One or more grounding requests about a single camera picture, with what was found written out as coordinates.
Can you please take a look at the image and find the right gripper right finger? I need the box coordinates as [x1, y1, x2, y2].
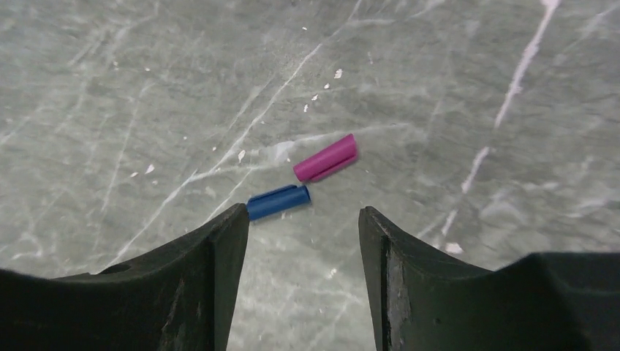
[358, 206, 619, 351]

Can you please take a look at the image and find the blue pen cap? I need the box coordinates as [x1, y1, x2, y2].
[246, 185, 311, 221]

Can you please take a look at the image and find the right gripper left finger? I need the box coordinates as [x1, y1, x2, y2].
[1, 204, 249, 350]

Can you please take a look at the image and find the magenta pen cap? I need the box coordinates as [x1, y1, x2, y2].
[293, 134, 358, 182]

